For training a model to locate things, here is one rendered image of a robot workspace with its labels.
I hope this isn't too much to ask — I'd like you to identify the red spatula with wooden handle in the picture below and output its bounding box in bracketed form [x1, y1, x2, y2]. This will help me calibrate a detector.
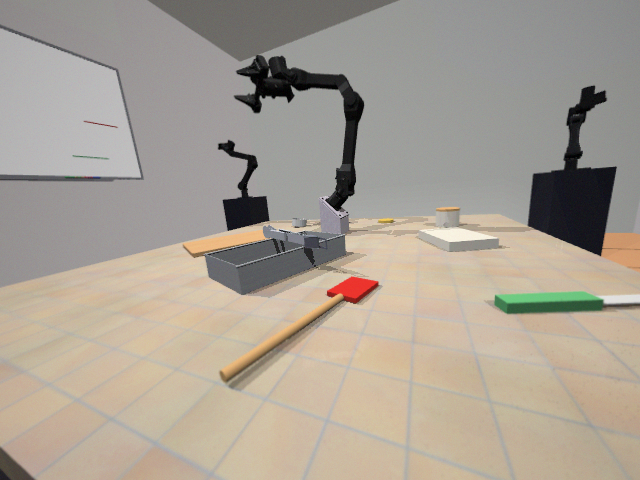
[220, 277, 379, 383]

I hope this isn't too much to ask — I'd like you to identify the light wooden board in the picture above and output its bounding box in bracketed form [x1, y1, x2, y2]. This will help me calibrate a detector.
[183, 230, 266, 258]

